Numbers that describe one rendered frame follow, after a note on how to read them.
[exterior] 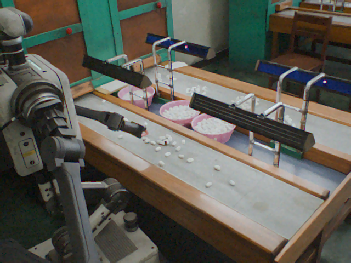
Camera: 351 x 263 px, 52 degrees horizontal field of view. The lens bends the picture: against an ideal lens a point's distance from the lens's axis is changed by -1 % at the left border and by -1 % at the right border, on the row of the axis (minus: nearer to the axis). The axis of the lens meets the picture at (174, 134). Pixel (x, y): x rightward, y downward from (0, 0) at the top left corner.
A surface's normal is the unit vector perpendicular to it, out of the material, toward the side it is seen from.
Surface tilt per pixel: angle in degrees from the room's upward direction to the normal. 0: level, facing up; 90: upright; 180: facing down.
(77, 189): 56
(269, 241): 0
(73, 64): 90
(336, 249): 0
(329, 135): 0
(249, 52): 90
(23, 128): 90
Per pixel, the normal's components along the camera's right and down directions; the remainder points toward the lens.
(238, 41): -0.69, 0.42
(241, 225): -0.07, -0.85
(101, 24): 0.71, 0.33
